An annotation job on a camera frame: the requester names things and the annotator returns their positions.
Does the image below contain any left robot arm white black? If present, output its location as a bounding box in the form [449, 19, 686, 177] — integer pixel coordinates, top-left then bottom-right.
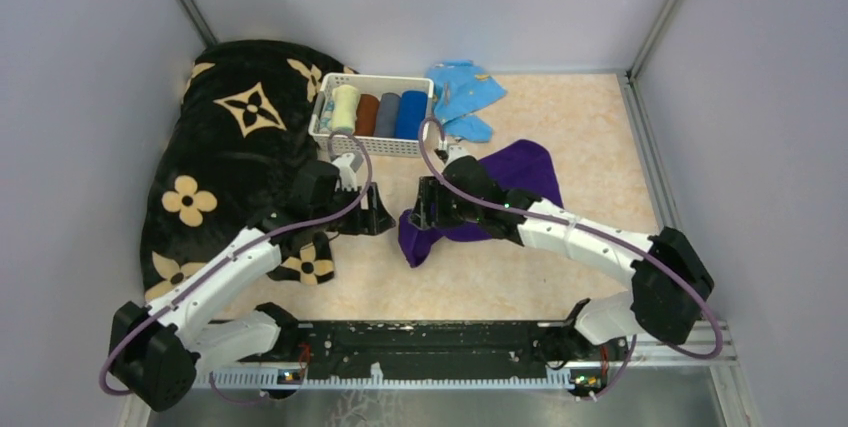
[98, 153, 395, 412]

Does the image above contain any brown rolled towel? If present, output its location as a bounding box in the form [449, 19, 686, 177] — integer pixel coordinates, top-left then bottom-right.
[354, 94, 380, 136]

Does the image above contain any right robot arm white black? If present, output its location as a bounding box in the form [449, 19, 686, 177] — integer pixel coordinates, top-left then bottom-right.
[409, 154, 714, 359]

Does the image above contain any royal blue towel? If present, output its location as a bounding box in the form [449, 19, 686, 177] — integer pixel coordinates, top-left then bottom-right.
[393, 90, 429, 140]

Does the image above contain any black floral blanket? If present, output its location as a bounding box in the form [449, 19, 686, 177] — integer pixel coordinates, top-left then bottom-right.
[139, 40, 353, 301]

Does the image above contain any white plastic basket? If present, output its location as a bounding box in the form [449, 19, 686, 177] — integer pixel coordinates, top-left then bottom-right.
[308, 73, 435, 157]

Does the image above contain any white blue patterned rolled towel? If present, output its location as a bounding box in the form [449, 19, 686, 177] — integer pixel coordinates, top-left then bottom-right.
[317, 101, 334, 135]

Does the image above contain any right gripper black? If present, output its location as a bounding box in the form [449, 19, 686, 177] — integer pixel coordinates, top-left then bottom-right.
[410, 174, 482, 229]

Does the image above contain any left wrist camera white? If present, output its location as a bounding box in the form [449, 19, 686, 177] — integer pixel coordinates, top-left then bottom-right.
[331, 152, 364, 192]

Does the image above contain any yellow green towel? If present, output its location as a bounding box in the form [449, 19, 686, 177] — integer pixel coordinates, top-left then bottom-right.
[330, 85, 361, 134]

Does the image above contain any light blue patterned towel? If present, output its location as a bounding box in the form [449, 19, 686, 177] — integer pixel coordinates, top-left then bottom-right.
[425, 60, 507, 143]

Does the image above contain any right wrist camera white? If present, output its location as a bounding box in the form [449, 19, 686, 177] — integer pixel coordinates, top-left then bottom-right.
[434, 143, 470, 167]

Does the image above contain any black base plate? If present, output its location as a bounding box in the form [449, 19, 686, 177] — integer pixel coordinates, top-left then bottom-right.
[249, 320, 627, 385]

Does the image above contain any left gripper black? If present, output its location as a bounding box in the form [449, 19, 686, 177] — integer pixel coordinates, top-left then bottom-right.
[312, 182, 396, 236]

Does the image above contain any purple towel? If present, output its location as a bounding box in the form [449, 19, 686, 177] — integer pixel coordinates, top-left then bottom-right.
[398, 139, 564, 268]

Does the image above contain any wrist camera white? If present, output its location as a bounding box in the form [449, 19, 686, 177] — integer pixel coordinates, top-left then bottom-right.
[434, 143, 470, 167]
[331, 152, 364, 192]

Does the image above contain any grey rolled towel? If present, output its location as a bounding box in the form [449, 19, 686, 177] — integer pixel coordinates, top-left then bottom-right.
[373, 92, 401, 138]

